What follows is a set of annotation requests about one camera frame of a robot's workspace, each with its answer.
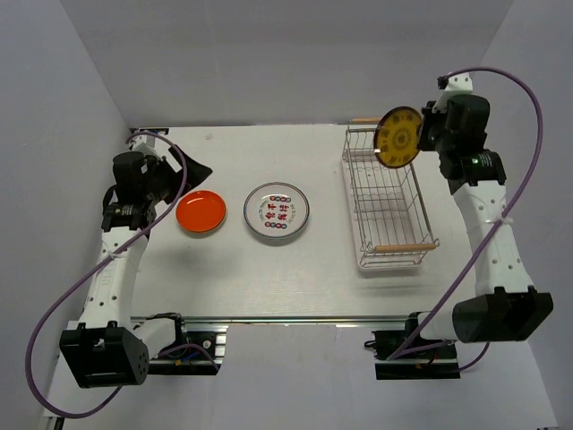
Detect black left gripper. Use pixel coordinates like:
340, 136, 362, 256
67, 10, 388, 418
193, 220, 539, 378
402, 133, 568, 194
143, 145, 212, 204

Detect brown plate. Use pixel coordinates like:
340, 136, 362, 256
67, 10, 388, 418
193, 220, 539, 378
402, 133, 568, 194
372, 106, 423, 169

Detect orange plate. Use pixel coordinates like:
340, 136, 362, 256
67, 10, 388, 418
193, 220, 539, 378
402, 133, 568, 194
175, 190, 227, 234

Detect white plate red chinese characters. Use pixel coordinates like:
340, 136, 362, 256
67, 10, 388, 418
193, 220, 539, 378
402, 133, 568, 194
243, 182, 311, 241

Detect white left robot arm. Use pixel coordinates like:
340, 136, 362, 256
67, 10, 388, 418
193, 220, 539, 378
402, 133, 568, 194
59, 147, 212, 389

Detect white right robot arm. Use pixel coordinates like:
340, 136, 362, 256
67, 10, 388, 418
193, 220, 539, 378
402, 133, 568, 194
404, 93, 553, 357

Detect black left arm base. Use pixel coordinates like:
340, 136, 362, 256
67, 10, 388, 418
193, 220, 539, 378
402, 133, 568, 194
132, 313, 224, 376

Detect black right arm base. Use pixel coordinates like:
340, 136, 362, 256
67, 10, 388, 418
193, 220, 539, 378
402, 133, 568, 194
363, 313, 460, 381

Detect white wire dish rack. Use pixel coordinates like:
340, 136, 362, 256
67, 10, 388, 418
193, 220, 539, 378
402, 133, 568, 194
341, 125, 440, 272

